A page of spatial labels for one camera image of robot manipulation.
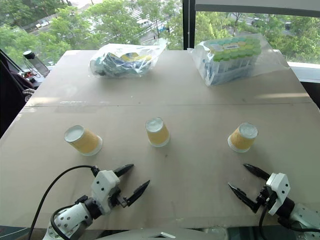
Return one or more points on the yellow white paper cup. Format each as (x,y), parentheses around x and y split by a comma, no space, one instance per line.
(85,143)
(158,136)
(242,140)

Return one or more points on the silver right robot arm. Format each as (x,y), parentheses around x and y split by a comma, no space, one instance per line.
(303,216)

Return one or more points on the red small objects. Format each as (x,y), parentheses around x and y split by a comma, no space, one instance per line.
(28,75)

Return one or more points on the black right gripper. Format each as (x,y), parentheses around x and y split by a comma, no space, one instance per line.
(267,196)

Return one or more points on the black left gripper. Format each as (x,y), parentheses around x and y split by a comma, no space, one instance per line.
(119,193)

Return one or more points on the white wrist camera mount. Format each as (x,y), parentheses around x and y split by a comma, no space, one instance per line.
(105,186)
(280,190)

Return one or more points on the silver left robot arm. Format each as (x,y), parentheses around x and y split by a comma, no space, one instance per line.
(72,220)

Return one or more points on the silver robot torso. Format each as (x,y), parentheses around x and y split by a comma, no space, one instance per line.
(160,233)

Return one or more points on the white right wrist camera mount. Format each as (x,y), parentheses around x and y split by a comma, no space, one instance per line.
(280,190)

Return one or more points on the bagged rack of green-capped tubes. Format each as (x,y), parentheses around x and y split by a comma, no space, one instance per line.
(230,58)

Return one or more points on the dark chair with cloth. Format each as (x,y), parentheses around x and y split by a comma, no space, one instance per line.
(10,100)

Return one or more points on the black window frame post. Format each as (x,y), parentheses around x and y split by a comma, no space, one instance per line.
(188,25)

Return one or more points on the clear water bottle black lid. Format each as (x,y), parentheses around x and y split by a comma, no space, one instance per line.
(35,63)

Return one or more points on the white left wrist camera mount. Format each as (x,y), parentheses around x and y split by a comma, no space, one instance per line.
(105,186)

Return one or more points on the clear plastic bag of packets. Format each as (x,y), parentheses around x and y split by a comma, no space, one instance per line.
(125,62)

